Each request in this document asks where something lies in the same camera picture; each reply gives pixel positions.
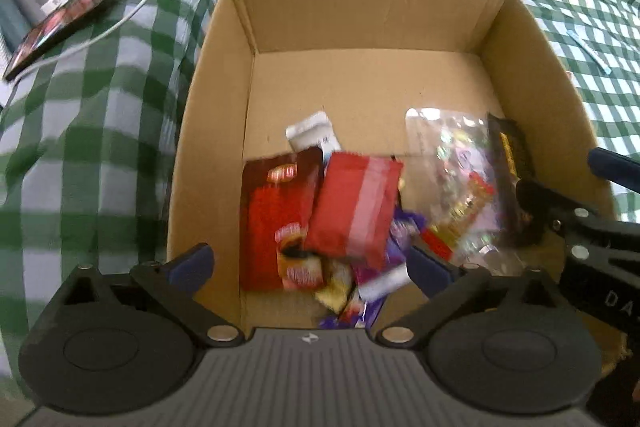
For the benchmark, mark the clear bag of candies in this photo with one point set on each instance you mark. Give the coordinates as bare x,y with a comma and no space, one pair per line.
450,142

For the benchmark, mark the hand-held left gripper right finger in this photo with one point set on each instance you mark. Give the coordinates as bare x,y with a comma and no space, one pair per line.
425,268

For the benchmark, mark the purple pink snack packet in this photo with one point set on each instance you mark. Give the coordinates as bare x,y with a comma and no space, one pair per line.
380,284

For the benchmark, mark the red snack packet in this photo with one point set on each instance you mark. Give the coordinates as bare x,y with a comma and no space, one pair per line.
355,207

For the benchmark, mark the dark red snack pack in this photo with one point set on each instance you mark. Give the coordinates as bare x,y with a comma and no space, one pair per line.
262,227

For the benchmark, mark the black smartphone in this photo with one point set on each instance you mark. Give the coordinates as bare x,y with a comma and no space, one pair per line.
55,24

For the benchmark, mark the green checked blanket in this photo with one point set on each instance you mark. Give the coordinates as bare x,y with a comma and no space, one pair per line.
110,147

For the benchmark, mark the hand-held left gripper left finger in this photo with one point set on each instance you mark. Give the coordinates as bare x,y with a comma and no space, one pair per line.
192,269

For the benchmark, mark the light blue stick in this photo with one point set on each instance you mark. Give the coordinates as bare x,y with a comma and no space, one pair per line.
590,52

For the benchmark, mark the brown cardboard box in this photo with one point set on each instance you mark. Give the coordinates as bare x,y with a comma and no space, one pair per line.
360,77

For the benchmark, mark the black snack packet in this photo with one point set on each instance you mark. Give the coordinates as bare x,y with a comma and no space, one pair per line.
510,187

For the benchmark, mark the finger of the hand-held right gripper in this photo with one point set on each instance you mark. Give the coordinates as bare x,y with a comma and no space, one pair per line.
617,169
600,229

